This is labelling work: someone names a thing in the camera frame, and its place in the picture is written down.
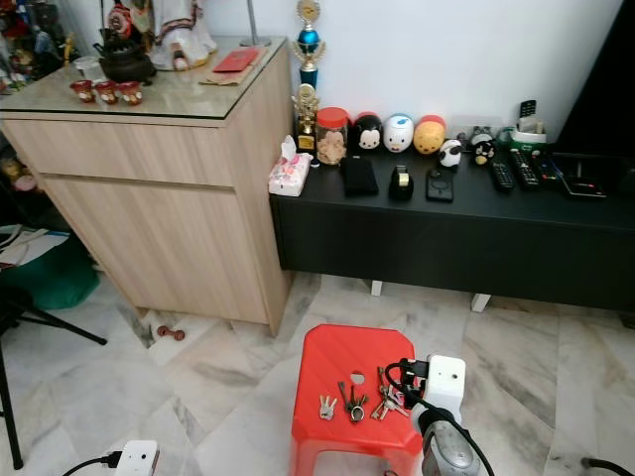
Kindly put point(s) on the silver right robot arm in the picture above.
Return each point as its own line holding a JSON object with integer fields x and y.
{"x": 446, "y": 451}

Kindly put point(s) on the large colourful key bunch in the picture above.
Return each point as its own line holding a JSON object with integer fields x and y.
{"x": 387, "y": 399}

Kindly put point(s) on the dark key set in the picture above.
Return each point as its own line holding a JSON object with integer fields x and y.
{"x": 353, "y": 404}

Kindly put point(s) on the red plastic stool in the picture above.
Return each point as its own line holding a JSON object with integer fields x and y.
{"x": 342, "y": 362}

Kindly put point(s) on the small silver key set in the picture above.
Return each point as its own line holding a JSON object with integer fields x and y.
{"x": 327, "y": 407}

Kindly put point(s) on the black low console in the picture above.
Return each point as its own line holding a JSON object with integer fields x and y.
{"x": 437, "y": 243}

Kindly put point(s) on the black tape dispenser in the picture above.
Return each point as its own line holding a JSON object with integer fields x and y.
{"x": 402, "y": 183}

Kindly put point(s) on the black tripod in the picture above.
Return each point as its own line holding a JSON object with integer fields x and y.
{"x": 15, "y": 327}

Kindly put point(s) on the black wallet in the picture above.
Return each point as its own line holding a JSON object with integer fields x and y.
{"x": 359, "y": 176}

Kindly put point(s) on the black remote control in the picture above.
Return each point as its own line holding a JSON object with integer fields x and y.
{"x": 524, "y": 169}
{"x": 501, "y": 176}
{"x": 547, "y": 169}

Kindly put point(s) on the small white dog plush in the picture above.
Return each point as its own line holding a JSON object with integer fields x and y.
{"x": 450, "y": 153}

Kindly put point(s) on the pink tissue box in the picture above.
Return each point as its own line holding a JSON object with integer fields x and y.
{"x": 290, "y": 174}

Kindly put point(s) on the small red floor object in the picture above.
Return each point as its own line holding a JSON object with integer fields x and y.
{"x": 171, "y": 333}

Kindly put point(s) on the yellow bear plush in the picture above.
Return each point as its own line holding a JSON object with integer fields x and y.
{"x": 430, "y": 137}

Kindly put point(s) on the small black white plush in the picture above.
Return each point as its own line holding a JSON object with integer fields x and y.
{"x": 482, "y": 147}

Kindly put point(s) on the white round plush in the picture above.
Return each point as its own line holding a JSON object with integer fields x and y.
{"x": 399, "y": 134}

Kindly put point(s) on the black mouse plush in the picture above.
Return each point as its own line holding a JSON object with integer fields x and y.
{"x": 368, "y": 134}

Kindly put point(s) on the red lidded snack jar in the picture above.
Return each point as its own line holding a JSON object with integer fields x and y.
{"x": 332, "y": 137}

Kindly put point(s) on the green bag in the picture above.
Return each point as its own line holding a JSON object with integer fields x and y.
{"x": 60, "y": 276}

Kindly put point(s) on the black flat tray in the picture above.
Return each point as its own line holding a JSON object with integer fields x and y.
{"x": 580, "y": 177}

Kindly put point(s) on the green white desk holder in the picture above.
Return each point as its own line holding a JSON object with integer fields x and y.
{"x": 524, "y": 133}

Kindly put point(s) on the small gold trophy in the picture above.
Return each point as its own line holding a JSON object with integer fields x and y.
{"x": 306, "y": 117}

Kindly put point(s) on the light wood cabinet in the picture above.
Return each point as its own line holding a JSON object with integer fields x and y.
{"x": 159, "y": 198}

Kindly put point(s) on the black television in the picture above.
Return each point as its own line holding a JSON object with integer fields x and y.
{"x": 600, "y": 99}

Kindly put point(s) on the tall blue gold trophy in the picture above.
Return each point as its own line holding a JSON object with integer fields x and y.
{"x": 309, "y": 42}

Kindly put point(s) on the red envelope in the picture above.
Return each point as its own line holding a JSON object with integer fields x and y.
{"x": 236, "y": 61}

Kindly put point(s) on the grey lamp pole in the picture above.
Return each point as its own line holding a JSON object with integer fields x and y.
{"x": 251, "y": 22}

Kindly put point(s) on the small red cup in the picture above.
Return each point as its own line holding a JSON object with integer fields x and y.
{"x": 82, "y": 91}
{"x": 130, "y": 93}
{"x": 106, "y": 92}

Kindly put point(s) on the white robed figurine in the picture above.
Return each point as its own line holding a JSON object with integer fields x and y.
{"x": 183, "y": 35}

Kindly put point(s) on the black incense pot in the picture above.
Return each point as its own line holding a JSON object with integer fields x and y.
{"x": 125, "y": 61}

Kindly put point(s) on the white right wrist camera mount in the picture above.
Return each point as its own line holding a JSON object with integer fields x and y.
{"x": 444, "y": 385}

